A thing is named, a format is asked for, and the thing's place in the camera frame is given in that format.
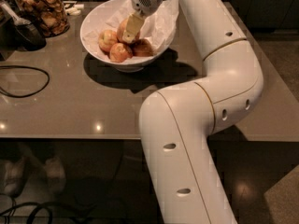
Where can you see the right white shoe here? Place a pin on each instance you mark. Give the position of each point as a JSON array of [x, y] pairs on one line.
[[55, 174]]

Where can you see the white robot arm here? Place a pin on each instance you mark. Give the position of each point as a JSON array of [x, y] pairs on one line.
[[175, 122]]

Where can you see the small white items on table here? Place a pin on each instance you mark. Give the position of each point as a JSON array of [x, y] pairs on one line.
[[73, 9]]

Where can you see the black pan with silver handle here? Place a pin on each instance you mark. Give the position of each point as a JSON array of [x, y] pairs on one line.
[[26, 33]]

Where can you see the white shoe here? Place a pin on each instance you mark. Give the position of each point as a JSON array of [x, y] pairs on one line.
[[55, 174], [14, 177]]

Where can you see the white ceramic bowl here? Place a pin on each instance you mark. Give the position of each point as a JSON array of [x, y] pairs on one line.
[[130, 66]]

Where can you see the left white shoe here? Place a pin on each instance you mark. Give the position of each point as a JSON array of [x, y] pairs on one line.
[[14, 177]]

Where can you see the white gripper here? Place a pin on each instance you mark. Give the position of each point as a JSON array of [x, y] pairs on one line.
[[144, 2]]

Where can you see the glass jar of dried chips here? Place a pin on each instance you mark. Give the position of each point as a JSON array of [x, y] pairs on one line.
[[48, 15]]

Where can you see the red apple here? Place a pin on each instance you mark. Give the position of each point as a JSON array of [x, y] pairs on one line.
[[107, 39], [142, 48], [120, 33], [120, 52]]

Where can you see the white crumpled paper liner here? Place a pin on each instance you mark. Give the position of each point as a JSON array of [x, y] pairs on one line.
[[162, 25]]

